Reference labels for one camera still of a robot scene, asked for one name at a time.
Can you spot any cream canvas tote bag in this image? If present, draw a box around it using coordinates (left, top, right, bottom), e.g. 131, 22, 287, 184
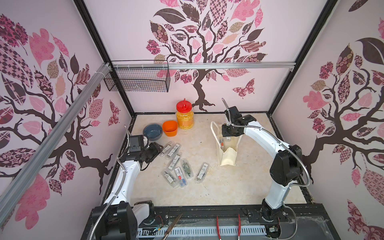
210, 121, 242, 167

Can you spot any green compass set case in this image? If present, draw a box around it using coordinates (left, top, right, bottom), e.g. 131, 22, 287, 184
182, 159, 194, 180

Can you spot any blue red compass set case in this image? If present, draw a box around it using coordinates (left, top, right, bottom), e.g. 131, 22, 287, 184
175, 167, 188, 188

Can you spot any blue grey bowl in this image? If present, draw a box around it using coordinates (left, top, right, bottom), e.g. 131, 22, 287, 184
143, 124, 163, 142

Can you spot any orange plastic bowl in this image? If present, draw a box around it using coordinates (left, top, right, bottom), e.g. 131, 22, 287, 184
162, 121, 179, 137

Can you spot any red lid yellow candy jar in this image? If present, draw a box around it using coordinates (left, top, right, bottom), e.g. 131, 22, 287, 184
176, 99, 194, 130

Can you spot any brown flat stick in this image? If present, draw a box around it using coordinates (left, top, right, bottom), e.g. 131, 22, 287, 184
162, 213, 183, 240

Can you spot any black wire basket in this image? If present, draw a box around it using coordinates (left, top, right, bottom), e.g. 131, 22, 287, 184
104, 60, 171, 93

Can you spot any aluminium rail back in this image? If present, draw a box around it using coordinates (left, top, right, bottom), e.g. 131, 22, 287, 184
113, 62, 296, 70

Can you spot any aluminium rail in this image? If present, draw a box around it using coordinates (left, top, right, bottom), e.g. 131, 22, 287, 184
113, 62, 296, 70
1, 63, 111, 224

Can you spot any red cable left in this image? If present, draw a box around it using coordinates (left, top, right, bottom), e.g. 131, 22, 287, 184
215, 215, 223, 240

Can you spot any white slotted cable duct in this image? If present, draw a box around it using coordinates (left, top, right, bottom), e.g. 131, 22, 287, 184
138, 226, 267, 239

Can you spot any aluminium rail left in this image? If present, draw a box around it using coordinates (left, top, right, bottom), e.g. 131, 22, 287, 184
1, 63, 111, 224

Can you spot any black left corner post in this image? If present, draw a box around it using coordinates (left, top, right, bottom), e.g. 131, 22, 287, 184
74, 0, 136, 118

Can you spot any black corner frame post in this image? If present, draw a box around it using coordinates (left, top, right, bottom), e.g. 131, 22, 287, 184
268, 0, 339, 116

